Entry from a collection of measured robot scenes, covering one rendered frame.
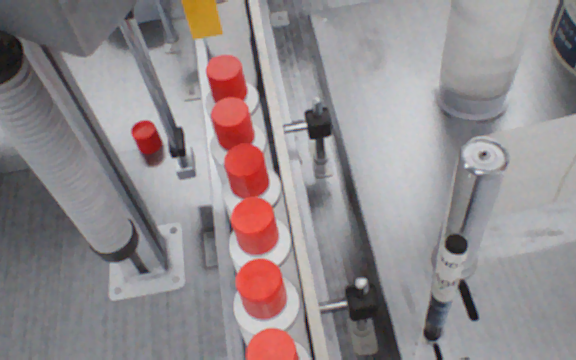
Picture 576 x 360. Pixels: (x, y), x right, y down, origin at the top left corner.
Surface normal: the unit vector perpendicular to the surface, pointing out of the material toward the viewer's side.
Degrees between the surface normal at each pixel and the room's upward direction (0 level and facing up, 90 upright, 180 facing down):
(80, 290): 0
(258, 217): 3
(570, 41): 90
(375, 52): 0
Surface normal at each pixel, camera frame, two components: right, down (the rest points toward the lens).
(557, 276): -0.10, -0.56
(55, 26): -0.44, 0.77
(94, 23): 0.89, 0.32
